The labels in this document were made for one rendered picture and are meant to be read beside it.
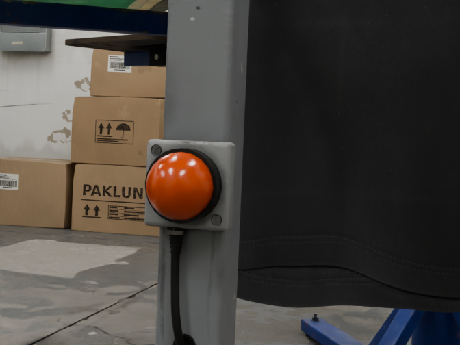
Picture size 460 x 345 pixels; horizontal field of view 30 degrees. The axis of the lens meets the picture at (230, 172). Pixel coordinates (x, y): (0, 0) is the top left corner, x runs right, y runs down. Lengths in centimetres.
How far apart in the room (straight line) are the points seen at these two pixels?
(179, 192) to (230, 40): 10
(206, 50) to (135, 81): 484
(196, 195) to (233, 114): 6
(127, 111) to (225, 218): 482
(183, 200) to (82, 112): 499
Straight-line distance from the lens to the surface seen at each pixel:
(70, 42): 288
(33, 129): 610
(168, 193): 46
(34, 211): 558
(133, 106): 528
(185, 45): 50
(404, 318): 201
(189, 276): 50
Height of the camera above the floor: 68
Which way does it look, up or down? 3 degrees down
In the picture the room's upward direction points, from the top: 2 degrees clockwise
